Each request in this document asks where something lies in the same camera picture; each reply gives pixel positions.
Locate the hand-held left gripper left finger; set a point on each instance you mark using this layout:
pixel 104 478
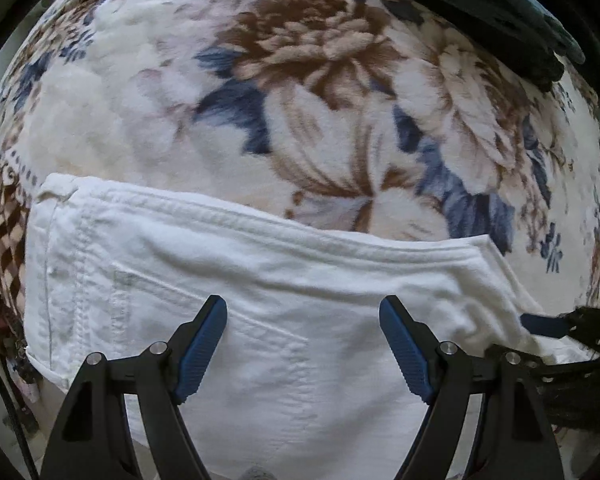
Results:
pixel 200 355

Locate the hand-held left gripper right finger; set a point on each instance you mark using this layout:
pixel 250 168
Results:
pixel 405 347

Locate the white pants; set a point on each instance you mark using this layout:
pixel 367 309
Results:
pixel 280 285

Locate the floral printed blanket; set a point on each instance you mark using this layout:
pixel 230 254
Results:
pixel 300 110

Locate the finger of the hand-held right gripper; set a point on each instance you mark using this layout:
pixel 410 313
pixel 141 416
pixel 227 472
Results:
pixel 567 367
pixel 545 325

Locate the dark teal quilt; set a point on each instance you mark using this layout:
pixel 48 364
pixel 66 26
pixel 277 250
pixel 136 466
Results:
pixel 480 5

